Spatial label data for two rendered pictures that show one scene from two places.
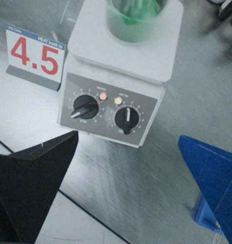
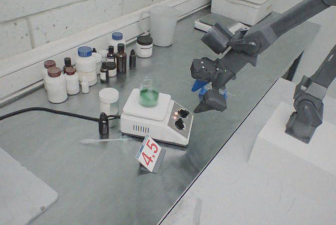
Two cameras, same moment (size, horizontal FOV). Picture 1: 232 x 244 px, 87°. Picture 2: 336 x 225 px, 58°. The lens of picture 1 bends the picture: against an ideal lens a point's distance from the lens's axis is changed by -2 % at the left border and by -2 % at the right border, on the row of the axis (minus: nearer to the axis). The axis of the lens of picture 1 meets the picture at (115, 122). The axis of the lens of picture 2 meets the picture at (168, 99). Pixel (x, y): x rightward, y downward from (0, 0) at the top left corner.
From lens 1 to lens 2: 0.81 m
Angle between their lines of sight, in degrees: 48
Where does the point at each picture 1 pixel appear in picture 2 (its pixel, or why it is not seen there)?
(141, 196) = (216, 119)
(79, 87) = (172, 124)
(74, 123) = (186, 133)
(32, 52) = (148, 152)
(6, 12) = (111, 178)
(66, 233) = (240, 146)
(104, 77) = (168, 114)
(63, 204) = (226, 147)
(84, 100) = (177, 123)
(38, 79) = (160, 157)
